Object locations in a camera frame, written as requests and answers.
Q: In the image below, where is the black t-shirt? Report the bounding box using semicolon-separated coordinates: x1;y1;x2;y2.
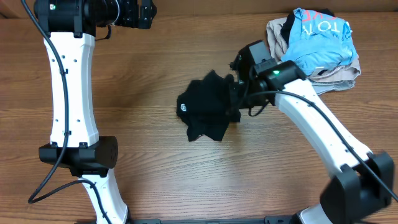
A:
176;70;241;142

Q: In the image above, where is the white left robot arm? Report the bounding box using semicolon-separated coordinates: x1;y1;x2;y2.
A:
30;0;157;223

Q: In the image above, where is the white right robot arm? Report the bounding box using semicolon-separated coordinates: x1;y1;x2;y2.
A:
230;40;397;223

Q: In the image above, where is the black garment in pile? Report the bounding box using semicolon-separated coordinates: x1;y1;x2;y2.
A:
280;8;335;44

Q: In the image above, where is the grey denim folded garment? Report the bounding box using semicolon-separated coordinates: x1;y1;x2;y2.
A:
311;80;356;95

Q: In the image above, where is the light blue printed t-shirt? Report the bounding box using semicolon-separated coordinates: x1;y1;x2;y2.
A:
281;8;358;76

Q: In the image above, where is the beige folded garment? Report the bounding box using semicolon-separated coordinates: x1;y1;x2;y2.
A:
266;17;361;85

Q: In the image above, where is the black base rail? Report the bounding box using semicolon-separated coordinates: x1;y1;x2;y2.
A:
130;216;296;224

